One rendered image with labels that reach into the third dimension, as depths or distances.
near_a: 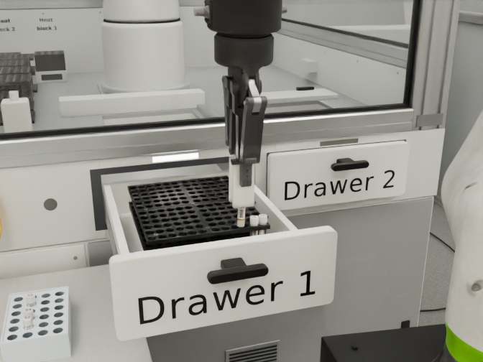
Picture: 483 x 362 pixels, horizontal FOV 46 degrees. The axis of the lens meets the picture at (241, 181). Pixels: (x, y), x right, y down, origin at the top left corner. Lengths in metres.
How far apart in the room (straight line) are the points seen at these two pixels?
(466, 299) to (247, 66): 0.36
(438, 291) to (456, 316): 1.90
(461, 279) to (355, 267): 0.63
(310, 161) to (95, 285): 0.44
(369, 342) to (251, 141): 0.30
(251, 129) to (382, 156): 0.47
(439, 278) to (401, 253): 1.36
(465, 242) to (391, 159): 0.56
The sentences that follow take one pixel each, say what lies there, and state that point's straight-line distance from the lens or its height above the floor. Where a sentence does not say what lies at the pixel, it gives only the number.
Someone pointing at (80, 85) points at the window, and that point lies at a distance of 0.97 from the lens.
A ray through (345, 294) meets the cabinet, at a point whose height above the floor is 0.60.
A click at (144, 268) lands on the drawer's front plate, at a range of 0.69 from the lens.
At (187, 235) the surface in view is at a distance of 0.79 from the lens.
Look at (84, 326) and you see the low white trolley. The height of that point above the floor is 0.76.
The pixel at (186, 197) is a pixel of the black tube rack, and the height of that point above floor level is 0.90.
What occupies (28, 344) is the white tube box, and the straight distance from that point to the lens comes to 0.82.
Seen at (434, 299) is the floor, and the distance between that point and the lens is 2.48.
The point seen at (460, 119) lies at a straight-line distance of 3.21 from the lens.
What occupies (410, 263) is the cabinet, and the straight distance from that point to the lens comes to 1.30.
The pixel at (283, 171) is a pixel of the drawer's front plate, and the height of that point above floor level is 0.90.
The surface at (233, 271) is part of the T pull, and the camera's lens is 0.68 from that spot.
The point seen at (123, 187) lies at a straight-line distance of 1.02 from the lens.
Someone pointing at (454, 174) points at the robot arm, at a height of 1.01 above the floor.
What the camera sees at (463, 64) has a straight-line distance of 3.20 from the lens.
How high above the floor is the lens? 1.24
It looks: 20 degrees down
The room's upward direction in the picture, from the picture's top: straight up
